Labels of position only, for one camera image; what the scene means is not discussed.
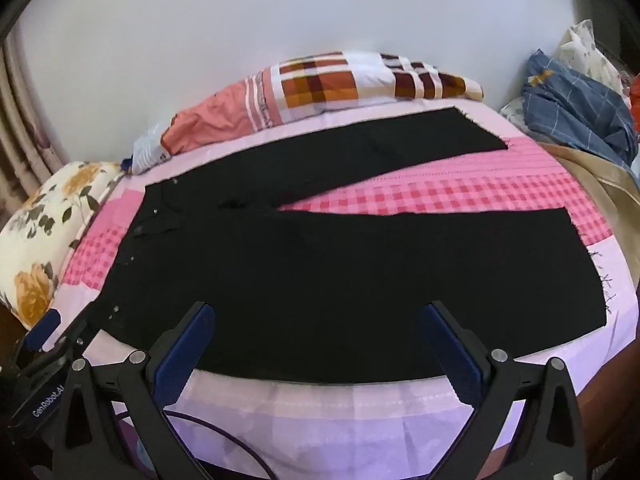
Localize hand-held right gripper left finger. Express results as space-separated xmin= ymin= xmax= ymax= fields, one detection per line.
xmin=52 ymin=301 xmax=221 ymax=480

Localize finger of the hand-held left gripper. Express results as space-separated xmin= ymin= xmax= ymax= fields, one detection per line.
xmin=20 ymin=307 xmax=108 ymax=363

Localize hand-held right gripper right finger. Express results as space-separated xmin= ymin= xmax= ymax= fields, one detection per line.
xmin=420 ymin=300 xmax=588 ymax=480

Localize black pants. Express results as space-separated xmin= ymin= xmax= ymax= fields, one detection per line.
xmin=97 ymin=106 xmax=608 ymax=385

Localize cream floral pillow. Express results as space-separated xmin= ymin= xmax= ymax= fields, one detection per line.
xmin=0 ymin=161 xmax=126 ymax=331

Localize pink checked bed sheet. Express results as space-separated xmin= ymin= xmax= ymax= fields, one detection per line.
xmin=42 ymin=97 xmax=640 ymax=480

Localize patterned curtain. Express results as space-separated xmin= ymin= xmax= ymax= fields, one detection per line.
xmin=0 ymin=40 xmax=66 ymax=196

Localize beige blanket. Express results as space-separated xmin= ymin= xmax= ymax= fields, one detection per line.
xmin=537 ymin=142 xmax=640 ymax=291

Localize blue checked cloth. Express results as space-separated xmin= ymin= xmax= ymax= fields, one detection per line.
xmin=520 ymin=49 xmax=640 ymax=171

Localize orange plaid pillow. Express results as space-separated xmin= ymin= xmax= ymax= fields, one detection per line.
xmin=129 ymin=51 xmax=485 ymax=176

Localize red cloth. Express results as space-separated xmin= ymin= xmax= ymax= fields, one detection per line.
xmin=627 ymin=77 xmax=640 ymax=126

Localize white floral cloth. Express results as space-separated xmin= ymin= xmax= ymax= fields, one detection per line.
xmin=500 ymin=19 xmax=640 ymax=116

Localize dark cable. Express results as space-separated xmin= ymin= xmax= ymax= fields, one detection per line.
xmin=112 ymin=407 xmax=281 ymax=480

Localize wooden bed frame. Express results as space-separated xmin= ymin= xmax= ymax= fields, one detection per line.
xmin=575 ymin=330 xmax=640 ymax=480

